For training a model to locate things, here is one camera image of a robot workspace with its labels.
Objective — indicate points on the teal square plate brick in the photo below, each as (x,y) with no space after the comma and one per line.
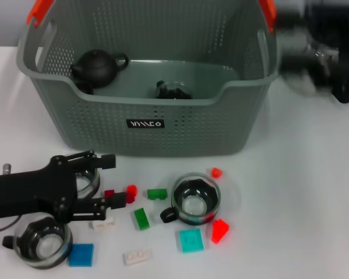
(191,240)

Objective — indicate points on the small orange-red stud brick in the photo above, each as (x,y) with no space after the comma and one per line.
(131,190)

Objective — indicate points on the green long brick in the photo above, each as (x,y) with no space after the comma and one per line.
(141,219)

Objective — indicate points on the green notched brick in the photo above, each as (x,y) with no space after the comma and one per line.
(157,194)

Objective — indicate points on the dark red arch brick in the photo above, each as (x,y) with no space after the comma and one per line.
(109,193)

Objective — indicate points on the orange-red slope brick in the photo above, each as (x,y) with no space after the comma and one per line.
(220,231)

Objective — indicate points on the glass teacup black insert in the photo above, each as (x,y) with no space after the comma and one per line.
(87,186)
(174,90)
(43,247)
(196,203)

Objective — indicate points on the small black clay cup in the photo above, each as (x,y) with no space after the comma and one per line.
(84,87)

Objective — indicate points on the glass teapot black lid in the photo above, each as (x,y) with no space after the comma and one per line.
(344,93)

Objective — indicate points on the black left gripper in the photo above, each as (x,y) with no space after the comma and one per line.
(26,191)

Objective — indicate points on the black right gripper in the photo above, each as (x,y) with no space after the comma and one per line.
(302,67)

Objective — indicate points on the small orange-red rounded brick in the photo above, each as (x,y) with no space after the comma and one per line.
(216,173)

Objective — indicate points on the white flat plate brick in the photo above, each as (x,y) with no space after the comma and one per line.
(137,257)

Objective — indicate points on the black clay teapot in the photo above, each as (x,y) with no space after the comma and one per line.
(96,68)

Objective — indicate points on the grey perforated storage bin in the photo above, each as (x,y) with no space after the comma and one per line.
(163,136)

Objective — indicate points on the blue square plate brick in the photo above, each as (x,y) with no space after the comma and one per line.
(81,255)

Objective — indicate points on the white long brick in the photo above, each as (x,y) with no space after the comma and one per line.
(103,225)

